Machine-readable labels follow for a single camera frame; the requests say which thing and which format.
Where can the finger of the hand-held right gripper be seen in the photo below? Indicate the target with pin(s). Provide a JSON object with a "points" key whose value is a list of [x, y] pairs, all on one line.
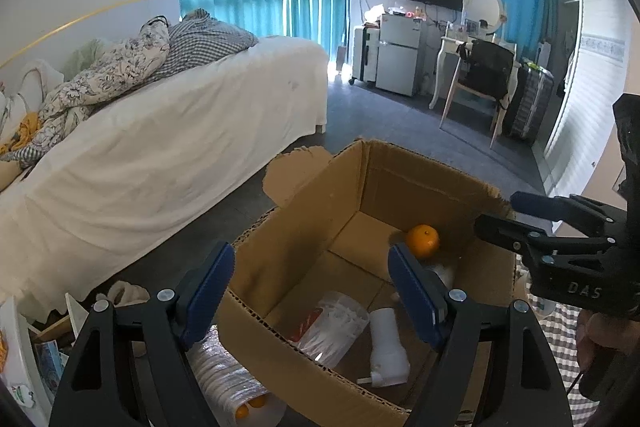
{"points": [[542, 205], [505, 231]]}

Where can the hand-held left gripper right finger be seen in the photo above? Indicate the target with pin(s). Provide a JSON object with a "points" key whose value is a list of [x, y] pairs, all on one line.
{"points": [[412, 294]]}

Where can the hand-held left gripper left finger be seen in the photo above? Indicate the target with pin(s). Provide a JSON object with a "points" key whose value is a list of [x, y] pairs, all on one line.
{"points": [[210, 294]]}

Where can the brown cardboard box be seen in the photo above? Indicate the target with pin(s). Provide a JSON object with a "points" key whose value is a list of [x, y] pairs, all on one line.
{"points": [[325, 217]]}

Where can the person's right hand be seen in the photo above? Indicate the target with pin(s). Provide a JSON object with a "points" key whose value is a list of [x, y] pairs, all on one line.
{"points": [[595, 337]]}

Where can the grey checked cloth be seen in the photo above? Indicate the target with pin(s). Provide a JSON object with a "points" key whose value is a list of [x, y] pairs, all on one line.
{"points": [[555, 327]]}

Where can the orange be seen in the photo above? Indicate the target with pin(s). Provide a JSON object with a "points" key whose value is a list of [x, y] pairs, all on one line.
{"points": [[422, 241]]}

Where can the white pump bottle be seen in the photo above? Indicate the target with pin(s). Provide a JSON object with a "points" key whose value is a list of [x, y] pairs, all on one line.
{"points": [[387, 347]]}

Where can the clear plastic bag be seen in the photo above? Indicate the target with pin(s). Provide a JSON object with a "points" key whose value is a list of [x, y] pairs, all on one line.
{"points": [[220, 367]]}

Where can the clear cotton swab packet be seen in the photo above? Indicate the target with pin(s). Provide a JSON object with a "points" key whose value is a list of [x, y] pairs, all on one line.
{"points": [[332, 322]]}

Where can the dark ribbed suitcase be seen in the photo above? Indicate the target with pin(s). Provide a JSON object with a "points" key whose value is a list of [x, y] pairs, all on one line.
{"points": [[530, 102]]}

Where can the small orange fruit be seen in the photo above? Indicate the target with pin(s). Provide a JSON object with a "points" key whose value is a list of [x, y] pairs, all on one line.
{"points": [[258, 402], [241, 411]]}

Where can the wooden chair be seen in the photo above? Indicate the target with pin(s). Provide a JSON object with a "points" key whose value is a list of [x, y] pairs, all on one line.
{"points": [[472, 94]]}

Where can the white wardrobe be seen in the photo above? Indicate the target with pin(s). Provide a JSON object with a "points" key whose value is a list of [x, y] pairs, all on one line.
{"points": [[590, 82]]}

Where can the black bag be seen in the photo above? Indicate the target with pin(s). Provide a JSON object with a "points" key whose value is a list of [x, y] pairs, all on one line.
{"points": [[490, 67]]}

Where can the white bed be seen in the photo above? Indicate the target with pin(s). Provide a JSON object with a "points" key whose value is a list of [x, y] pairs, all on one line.
{"points": [[175, 147]]}

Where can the white dressing table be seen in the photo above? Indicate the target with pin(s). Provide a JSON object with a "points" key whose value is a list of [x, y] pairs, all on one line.
{"points": [[445, 52]]}

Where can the white nightstand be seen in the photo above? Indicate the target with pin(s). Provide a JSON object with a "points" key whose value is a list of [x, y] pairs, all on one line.
{"points": [[15, 357]]}

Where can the small grey fridge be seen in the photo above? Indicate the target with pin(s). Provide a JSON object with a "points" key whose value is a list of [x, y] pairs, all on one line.
{"points": [[400, 52]]}

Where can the oval white mirror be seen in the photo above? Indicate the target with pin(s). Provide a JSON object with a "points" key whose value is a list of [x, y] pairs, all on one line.
{"points": [[484, 4]]}

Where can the white suitcase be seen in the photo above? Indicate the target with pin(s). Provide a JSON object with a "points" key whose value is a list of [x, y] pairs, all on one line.
{"points": [[365, 54]]}

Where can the beige pillow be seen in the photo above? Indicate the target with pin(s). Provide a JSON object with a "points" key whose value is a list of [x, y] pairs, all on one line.
{"points": [[7, 174]]}

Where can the floral quilt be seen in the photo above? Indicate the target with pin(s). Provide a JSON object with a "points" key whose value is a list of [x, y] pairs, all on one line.
{"points": [[100, 77]]}

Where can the yellow cloth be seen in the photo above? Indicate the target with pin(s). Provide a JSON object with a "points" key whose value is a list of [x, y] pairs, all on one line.
{"points": [[27, 127]]}

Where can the grey checked blanket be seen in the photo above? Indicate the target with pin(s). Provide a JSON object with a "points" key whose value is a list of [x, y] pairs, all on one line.
{"points": [[200, 42]]}

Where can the white plastic bag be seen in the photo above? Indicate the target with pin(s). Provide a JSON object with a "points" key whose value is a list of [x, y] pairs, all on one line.
{"points": [[374, 13]]}

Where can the pale green pillow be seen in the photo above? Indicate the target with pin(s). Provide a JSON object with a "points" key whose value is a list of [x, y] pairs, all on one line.
{"points": [[85, 54]]}

